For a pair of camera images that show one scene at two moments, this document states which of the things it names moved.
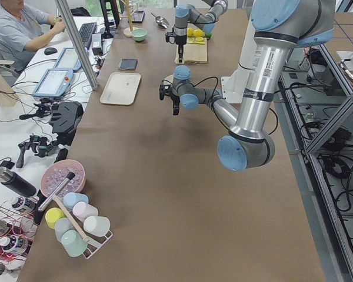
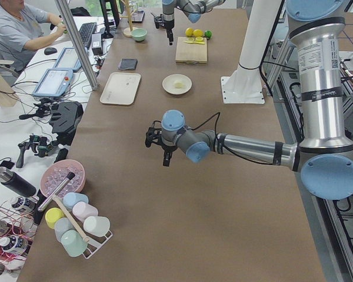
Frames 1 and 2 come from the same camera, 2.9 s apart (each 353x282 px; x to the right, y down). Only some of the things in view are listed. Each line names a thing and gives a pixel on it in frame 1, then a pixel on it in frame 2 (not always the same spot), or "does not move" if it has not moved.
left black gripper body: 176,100 to 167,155
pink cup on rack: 82,210 does not move
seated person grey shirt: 17,34 does not move
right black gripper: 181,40 to 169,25
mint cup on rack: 73,242 does not move
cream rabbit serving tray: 120,88 does not move
